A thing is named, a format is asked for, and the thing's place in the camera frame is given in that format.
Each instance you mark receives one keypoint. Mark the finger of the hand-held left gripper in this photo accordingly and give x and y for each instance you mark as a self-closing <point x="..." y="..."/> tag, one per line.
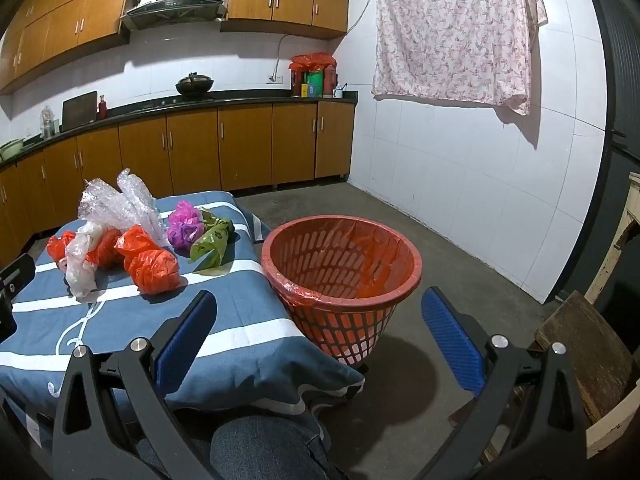
<point x="15" y="280"/>

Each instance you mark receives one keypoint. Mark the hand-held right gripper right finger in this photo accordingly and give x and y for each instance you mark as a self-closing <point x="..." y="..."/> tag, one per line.
<point x="452" y="340"/>

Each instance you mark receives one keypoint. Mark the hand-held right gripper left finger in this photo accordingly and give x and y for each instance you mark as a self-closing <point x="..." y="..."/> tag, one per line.
<point x="185" y="332"/>

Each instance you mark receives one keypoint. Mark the red plastic basket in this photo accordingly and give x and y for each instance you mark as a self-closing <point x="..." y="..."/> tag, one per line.
<point x="340" y="332"/>

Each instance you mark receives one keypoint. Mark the small clear bubble wrap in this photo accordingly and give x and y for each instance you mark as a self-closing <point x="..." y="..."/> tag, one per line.
<point x="97" y="202"/>

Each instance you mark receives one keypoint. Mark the large clear bubble wrap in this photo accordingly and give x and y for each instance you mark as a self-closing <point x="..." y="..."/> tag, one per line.
<point x="135" y="200"/>

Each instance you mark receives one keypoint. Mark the blue white striped blanket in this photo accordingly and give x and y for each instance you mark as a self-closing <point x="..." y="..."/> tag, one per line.
<point x="240" y="300"/>

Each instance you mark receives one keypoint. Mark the white plastic bag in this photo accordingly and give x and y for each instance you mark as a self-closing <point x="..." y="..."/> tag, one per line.
<point x="80" y="265"/>

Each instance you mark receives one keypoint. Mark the large red plastic bag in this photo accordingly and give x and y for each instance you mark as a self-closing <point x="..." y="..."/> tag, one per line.
<point x="152" y="267"/>

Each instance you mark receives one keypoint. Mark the light green printed bag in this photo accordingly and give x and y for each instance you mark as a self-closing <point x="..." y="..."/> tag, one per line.
<point x="210" y="245"/>

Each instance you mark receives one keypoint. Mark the small red plastic bag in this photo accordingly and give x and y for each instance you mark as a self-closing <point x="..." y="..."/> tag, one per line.
<point x="107" y="247"/>

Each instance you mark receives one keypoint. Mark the purple plastic bag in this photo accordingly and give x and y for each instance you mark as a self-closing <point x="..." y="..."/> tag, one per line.
<point x="182" y="227"/>

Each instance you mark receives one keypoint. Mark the green pot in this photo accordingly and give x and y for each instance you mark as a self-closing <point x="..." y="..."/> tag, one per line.
<point x="11" y="149"/>

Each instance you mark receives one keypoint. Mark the old wooden chair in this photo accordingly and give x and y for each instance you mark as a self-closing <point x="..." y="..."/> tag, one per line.
<point x="585" y="350"/>

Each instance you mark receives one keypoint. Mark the person's leg in jeans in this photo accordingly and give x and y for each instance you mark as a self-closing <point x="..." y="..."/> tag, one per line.
<point x="265" y="450"/>

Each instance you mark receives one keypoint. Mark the clear plastic bottle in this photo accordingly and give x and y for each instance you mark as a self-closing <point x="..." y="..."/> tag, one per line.
<point x="47" y="125"/>

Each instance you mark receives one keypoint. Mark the dark cutting board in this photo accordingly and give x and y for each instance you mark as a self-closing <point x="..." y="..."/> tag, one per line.
<point x="79" y="112"/>

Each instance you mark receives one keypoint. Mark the red bottle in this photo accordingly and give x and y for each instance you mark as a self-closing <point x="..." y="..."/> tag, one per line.
<point x="102" y="109"/>

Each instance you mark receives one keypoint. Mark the wooden base cabinets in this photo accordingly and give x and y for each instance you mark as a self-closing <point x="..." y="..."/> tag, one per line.
<point x="245" y="145"/>

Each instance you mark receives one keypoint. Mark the black countertop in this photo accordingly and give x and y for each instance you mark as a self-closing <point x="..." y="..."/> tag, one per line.
<point x="240" y="96"/>

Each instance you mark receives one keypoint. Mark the black wok with lid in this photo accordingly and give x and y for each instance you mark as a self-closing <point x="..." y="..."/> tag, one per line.
<point x="195" y="85"/>

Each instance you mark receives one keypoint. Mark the white cup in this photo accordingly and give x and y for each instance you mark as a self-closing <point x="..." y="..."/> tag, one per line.
<point x="338" y="93"/>

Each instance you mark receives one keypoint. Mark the green box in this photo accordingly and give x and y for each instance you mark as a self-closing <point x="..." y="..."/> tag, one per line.
<point x="314" y="85"/>

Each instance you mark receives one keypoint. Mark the red bag over containers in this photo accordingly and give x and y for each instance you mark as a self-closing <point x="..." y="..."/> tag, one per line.
<point x="312" y="61"/>

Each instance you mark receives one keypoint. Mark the pink floral hanging cloth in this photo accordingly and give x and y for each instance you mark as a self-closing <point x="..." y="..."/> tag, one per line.
<point x="450" y="35"/>

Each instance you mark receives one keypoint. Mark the wooden wall cabinets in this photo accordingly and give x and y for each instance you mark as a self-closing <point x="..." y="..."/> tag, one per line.
<point x="290" y="0"/>

